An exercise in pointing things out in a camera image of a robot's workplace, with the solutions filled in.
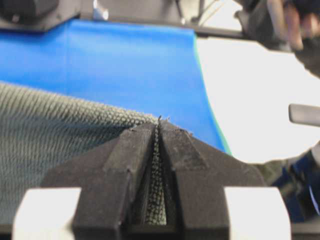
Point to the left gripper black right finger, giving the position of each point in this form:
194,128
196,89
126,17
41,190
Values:
194,177

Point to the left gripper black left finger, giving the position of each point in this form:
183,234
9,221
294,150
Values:
114,178

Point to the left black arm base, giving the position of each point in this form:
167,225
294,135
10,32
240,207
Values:
37,16

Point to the grey-green towel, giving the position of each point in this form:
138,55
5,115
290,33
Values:
40,130

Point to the blue table cloth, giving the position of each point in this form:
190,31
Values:
149,69

